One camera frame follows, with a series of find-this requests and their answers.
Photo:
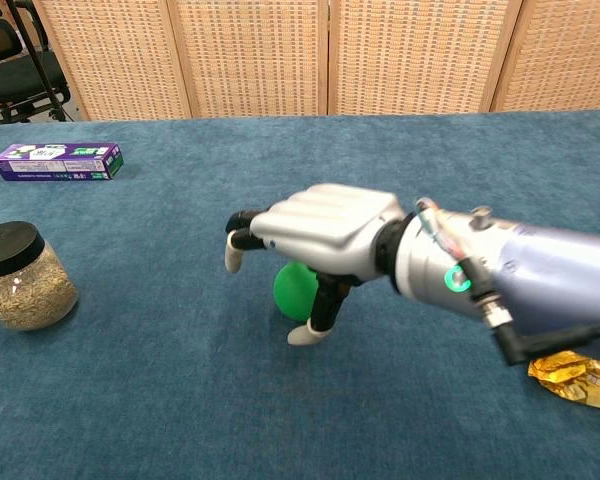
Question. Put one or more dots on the green ball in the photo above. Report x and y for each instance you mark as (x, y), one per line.
(292, 292)

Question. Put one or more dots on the blue carpet table mat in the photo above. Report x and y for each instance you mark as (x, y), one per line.
(230, 400)

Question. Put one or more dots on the black-lidded glass jar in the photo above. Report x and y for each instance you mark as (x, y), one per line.
(25, 290)

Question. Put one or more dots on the purple toothpaste box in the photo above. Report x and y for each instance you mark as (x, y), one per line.
(55, 162)

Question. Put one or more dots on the gold foil snack package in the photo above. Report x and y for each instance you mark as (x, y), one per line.
(575, 380)

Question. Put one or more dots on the rattan wooden folding screen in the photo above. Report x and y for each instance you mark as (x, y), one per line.
(255, 55)

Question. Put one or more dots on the black office chair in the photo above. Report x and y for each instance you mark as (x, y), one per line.
(5, 75)

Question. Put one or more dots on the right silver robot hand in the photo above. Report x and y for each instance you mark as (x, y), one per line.
(330, 220)

